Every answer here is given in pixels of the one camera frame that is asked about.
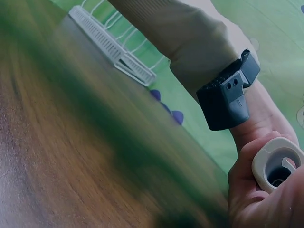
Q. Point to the person's right hand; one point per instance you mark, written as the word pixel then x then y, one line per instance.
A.
pixel 287 209

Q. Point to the person's left hand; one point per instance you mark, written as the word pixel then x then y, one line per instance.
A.
pixel 242 171

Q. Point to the person's left fingers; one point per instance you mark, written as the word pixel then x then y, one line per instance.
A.
pixel 273 135

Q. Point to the beige round lid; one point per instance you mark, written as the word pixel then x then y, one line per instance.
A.
pixel 263 156

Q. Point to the person's left forearm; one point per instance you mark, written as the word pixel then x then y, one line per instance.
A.
pixel 190 35

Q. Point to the black wrist band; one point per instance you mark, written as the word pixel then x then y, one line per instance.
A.
pixel 222 104

